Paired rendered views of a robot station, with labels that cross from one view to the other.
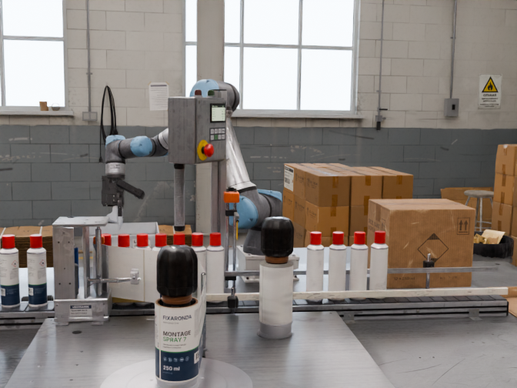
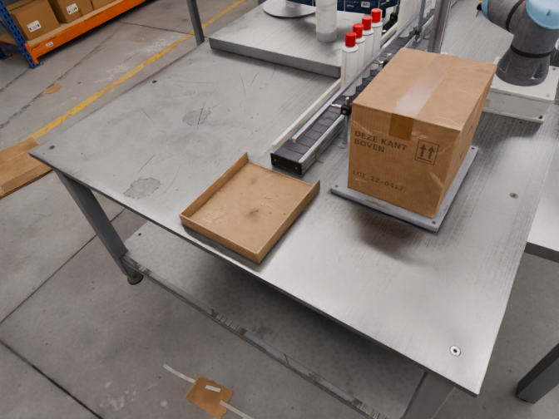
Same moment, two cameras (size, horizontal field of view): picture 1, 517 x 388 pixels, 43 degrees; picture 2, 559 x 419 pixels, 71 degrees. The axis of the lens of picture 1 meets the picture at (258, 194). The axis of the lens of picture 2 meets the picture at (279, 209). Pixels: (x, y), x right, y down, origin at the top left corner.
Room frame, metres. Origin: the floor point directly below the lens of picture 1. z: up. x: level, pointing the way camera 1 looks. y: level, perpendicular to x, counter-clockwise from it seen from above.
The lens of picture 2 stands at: (2.62, -1.40, 1.61)
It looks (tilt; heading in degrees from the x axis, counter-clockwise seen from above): 47 degrees down; 136
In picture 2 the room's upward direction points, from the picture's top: 7 degrees counter-clockwise
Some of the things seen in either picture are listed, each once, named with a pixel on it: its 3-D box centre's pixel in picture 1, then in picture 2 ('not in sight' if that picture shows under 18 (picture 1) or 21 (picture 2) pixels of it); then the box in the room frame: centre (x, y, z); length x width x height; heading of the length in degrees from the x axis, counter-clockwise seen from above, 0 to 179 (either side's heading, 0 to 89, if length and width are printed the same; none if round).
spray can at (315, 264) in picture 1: (315, 266); (373, 40); (1.92, -0.17, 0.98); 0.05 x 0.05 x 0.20
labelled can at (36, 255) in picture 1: (37, 270); not in sight; (1.82, 0.62, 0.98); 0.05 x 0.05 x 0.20
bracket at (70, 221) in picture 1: (81, 221); not in sight; (1.75, 0.47, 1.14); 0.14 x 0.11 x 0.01; 97
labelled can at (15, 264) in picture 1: (9, 271); not in sight; (1.82, 0.70, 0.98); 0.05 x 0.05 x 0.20
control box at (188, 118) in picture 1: (198, 129); not in sight; (1.97, 0.18, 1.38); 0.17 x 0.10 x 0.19; 152
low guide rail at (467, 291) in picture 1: (334, 294); (356, 66); (1.90, -0.23, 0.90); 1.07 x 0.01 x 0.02; 97
